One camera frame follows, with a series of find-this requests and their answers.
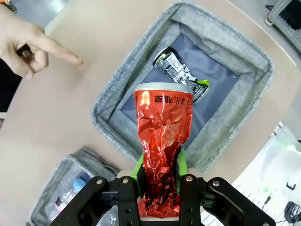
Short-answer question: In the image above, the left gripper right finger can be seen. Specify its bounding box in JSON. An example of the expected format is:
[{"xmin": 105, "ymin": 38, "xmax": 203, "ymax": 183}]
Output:
[{"xmin": 174, "ymin": 148, "xmax": 277, "ymax": 226}]

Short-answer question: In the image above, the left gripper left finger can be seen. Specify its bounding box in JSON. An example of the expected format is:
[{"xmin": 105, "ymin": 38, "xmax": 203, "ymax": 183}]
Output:
[{"xmin": 49, "ymin": 153, "xmax": 146, "ymax": 226}]

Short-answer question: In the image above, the clear bottle with pink label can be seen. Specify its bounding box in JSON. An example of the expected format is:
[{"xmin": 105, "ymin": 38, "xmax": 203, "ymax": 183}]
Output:
[{"xmin": 54, "ymin": 178, "xmax": 118, "ymax": 226}]

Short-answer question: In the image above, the crushed red drink can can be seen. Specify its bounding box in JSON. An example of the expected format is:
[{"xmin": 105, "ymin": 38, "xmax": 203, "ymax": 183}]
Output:
[{"xmin": 133, "ymin": 82, "xmax": 195, "ymax": 222}]

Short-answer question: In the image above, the crushed black drink can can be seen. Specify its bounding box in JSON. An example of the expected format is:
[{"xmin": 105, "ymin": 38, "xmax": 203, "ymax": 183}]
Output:
[{"xmin": 152, "ymin": 46, "xmax": 211, "ymax": 104}]

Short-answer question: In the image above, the person's left hand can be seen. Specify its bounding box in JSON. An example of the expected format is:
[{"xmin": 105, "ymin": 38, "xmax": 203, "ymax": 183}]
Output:
[{"xmin": 0, "ymin": 4, "xmax": 84, "ymax": 80}]

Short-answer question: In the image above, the grey fabric basket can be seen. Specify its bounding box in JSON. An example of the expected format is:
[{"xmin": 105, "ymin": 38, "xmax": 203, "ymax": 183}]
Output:
[
  {"xmin": 30, "ymin": 147, "xmax": 123, "ymax": 226},
  {"xmin": 90, "ymin": 2, "xmax": 275, "ymax": 175}
]

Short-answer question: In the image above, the orange wrist watch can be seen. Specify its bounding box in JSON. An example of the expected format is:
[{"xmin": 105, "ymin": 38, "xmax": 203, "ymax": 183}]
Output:
[{"xmin": 0, "ymin": 0, "xmax": 18, "ymax": 14}]

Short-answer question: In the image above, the ribbed aluminium base plate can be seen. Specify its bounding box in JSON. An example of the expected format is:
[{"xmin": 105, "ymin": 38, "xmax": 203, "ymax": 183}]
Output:
[{"xmin": 199, "ymin": 121, "xmax": 301, "ymax": 226}]

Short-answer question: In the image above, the grey equipment frame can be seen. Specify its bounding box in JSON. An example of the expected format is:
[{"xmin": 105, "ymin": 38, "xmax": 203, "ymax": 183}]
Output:
[{"xmin": 264, "ymin": 0, "xmax": 301, "ymax": 47}]

